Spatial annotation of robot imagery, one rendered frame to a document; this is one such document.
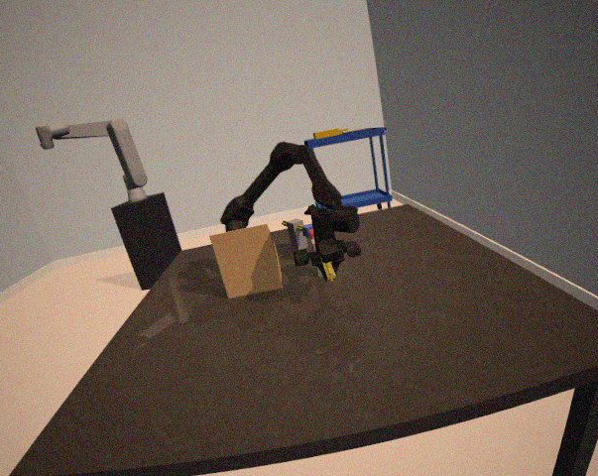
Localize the yellow square bar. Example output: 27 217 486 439
311 239 336 282

